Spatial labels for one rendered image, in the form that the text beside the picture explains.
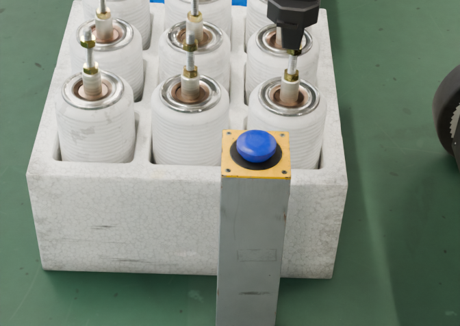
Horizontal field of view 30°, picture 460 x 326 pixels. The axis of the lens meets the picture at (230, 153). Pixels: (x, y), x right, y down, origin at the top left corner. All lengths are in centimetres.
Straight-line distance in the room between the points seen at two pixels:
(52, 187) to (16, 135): 34
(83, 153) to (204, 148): 15
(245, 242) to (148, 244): 23
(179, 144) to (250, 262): 18
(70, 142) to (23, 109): 39
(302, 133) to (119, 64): 26
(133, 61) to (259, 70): 17
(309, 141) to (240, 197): 20
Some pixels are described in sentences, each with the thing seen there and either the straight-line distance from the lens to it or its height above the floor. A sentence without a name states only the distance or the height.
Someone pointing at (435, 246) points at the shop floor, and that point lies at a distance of 125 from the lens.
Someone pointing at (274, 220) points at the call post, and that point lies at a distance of 89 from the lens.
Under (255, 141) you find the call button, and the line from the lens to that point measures 86.
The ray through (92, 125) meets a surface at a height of 24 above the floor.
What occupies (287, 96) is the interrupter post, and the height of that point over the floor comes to 26.
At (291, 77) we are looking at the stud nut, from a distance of 102.
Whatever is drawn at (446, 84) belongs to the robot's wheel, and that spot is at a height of 14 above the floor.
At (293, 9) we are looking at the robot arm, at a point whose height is 41.
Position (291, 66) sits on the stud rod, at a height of 30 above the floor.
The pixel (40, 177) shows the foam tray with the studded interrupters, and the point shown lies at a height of 18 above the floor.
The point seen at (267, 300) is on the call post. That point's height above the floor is 12.
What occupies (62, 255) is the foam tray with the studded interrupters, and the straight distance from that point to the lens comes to 116.
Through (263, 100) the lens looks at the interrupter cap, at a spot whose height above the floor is 25.
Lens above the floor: 90
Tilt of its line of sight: 42 degrees down
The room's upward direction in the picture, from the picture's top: 2 degrees clockwise
